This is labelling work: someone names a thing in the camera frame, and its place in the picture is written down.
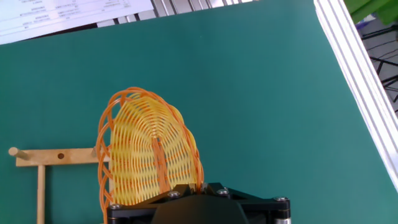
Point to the green table mat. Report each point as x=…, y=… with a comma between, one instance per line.
x=248, y=109

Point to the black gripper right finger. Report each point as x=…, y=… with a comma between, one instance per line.
x=267, y=210

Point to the black camera tripod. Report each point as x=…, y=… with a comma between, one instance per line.
x=385, y=62

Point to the printed white paper sheet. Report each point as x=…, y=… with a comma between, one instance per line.
x=62, y=15

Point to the wooden dish rack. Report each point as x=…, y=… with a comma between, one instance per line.
x=77, y=157

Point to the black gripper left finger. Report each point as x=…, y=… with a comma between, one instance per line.
x=130, y=214

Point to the orange yellow woven basket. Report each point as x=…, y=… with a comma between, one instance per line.
x=140, y=149

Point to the bright green cloth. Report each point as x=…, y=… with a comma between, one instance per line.
x=373, y=9

